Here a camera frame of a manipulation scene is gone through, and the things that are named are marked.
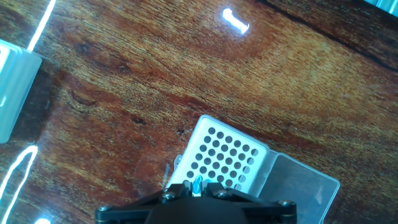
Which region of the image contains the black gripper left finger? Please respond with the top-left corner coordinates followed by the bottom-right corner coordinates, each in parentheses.
top-left (95, 182), bottom-right (194, 218)

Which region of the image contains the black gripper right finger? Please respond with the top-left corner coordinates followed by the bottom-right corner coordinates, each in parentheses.
top-left (200, 182), bottom-right (298, 215)

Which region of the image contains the white hinged pipette tip box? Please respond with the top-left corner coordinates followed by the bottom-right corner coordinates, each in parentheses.
top-left (0, 39), bottom-right (43, 144)
top-left (164, 114), bottom-right (341, 224)

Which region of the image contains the glossy wooden board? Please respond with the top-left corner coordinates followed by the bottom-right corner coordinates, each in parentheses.
top-left (0, 0), bottom-right (398, 224)

